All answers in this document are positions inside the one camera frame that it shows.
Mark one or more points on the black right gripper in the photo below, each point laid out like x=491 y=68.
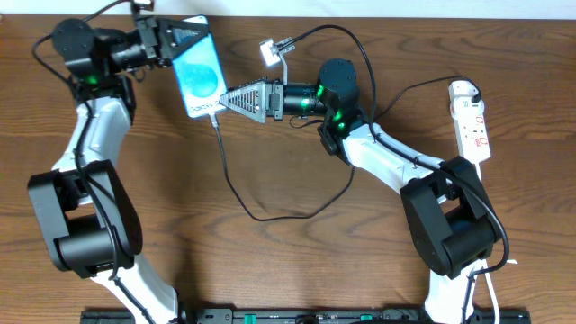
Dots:
x=274 y=101

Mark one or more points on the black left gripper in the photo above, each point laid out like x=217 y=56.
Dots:
x=149 y=39

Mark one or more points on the blue smartphone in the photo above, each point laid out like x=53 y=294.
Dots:
x=200 y=78

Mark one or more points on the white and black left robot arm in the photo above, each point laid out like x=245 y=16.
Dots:
x=86 y=217

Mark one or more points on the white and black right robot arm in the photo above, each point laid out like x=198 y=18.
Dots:
x=451 y=221

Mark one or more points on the white power strip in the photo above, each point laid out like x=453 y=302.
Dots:
x=467 y=110

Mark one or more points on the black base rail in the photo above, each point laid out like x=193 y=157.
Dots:
x=227 y=316

